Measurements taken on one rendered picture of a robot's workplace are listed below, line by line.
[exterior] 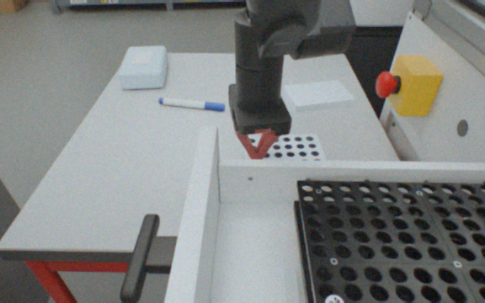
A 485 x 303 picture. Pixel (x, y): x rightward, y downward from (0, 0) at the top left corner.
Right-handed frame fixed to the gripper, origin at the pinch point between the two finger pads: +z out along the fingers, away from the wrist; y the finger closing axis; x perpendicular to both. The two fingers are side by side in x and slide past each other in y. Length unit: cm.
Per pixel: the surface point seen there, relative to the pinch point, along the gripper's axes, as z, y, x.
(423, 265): -8.8, -24.7, -7.8
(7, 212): 42, 35, 64
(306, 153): 1.9, 1.2, -8.2
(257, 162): -8.1, -10.5, 2.2
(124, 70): 1.3, 33.8, 22.6
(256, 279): -2.5, -20.4, 4.1
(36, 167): 82, 102, 91
